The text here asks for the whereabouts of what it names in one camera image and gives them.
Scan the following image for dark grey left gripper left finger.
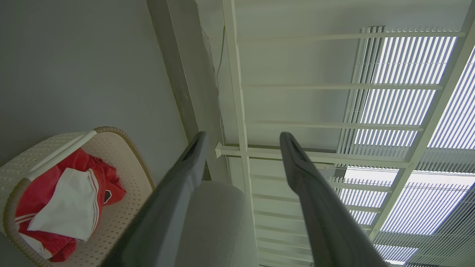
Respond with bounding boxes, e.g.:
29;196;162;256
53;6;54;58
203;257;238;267
101;132;207;267

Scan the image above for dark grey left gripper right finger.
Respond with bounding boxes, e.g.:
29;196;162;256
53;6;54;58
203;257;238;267
280;132;389;267

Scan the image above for cream perforated laundry basket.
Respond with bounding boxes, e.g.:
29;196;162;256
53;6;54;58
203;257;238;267
0;126;156;267

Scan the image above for grey fabric sofa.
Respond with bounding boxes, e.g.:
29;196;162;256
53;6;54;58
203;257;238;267
174;181;259;267

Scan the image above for white garment with red trim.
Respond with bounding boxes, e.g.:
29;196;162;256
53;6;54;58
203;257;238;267
28;168;101;242

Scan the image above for red garment with white stripes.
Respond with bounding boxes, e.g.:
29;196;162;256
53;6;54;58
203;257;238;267
15;148;127;263

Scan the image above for white window blinds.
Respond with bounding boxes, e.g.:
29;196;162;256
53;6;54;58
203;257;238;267
336;26;475;267

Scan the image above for white wooden railing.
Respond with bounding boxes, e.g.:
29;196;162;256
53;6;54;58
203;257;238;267
215;0;475;267

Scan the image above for thin grey wall cable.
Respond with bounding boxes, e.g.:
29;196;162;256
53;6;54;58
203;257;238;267
216;25;227;146

